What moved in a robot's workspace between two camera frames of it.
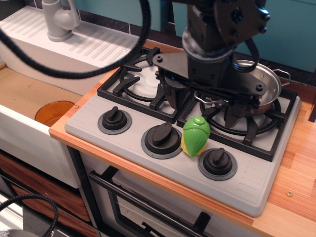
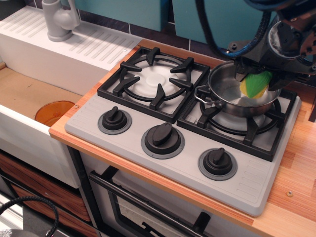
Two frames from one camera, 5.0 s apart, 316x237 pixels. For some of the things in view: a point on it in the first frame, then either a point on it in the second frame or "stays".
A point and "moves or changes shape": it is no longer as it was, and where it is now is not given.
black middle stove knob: (162, 141) stays
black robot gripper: (225, 74) → (280, 52)
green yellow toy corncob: (196, 132) moves or changes shape
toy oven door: (129, 206) stays
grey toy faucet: (60, 22) stays
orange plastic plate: (49, 112) stays
